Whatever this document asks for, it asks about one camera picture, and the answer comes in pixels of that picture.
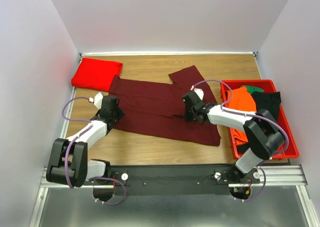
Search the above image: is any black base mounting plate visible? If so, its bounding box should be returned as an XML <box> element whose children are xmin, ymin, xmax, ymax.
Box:
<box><xmin>91</xmin><ymin>164</ymin><xmax>260</xmax><ymax>199</ymax></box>

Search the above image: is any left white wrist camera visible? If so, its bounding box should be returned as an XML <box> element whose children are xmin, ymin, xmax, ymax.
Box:
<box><xmin>88</xmin><ymin>92</ymin><xmax>104</xmax><ymax>110</ymax></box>

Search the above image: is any black t shirt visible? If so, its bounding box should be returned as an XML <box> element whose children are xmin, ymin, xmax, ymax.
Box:
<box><xmin>236</xmin><ymin>91</ymin><xmax>282</xmax><ymax>154</ymax></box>

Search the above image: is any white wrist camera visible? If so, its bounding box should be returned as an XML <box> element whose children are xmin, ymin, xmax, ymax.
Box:
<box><xmin>88</xmin><ymin>92</ymin><xmax>104</xmax><ymax>110</ymax></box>
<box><xmin>190</xmin><ymin>85</ymin><xmax>204</xmax><ymax>100</ymax></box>

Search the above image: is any aluminium frame rail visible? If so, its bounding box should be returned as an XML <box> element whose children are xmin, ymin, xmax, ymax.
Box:
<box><xmin>228</xmin><ymin>164</ymin><xmax>309</xmax><ymax>188</ymax></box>

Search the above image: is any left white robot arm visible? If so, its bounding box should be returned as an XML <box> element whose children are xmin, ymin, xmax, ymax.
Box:
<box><xmin>46</xmin><ymin>92</ymin><xmax>125</xmax><ymax>188</ymax></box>

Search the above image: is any orange t shirt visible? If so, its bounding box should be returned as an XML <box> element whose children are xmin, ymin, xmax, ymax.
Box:
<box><xmin>225</xmin><ymin>86</ymin><xmax>257</xmax><ymax>146</ymax></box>

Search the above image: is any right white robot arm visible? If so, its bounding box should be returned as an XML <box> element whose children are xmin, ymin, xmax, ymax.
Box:
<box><xmin>182</xmin><ymin>90</ymin><xmax>289</xmax><ymax>183</ymax></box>

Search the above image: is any folded red t shirt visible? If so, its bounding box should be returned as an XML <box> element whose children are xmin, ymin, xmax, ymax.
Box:
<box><xmin>71</xmin><ymin>57</ymin><xmax>123</xmax><ymax>92</ymax></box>

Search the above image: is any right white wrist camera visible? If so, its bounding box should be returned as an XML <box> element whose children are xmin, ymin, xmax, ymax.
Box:
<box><xmin>190</xmin><ymin>85</ymin><xmax>204</xmax><ymax>100</ymax></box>

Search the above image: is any green t shirt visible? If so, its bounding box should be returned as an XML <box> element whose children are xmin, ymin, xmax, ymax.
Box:
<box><xmin>241</xmin><ymin>85</ymin><xmax>264</xmax><ymax>94</ymax></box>

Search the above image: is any maroon t shirt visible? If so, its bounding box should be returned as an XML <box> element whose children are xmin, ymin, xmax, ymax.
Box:
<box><xmin>109</xmin><ymin>65</ymin><xmax>221</xmax><ymax>147</ymax></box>

